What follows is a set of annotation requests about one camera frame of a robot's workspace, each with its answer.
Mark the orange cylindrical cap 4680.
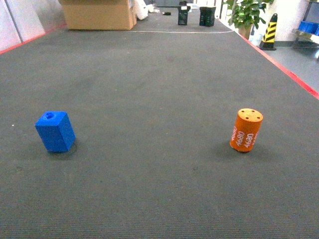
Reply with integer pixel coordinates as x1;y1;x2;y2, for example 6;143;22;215
230;108;263;152

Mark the stainless steel shelf rack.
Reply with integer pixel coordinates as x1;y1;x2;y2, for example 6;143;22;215
292;0;319;48

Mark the black box right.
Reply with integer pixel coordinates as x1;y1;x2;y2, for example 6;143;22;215
199;6;216;27

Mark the blue rectangular block part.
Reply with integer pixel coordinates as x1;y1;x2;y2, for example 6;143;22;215
35;111;76;152

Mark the large cardboard box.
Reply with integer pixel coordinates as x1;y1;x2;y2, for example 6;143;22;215
59;0;137;30

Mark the black box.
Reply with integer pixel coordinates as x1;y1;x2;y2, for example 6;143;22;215
199;6;216;27
177;5;191;25

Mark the yellow black striped cone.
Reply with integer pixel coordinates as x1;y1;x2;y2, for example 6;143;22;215
259;13;278;50

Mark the green potted plant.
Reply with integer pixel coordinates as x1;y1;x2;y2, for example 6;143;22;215
223;0;274;40

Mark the black box left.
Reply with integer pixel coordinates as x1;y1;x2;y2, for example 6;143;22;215
177;5;191;25

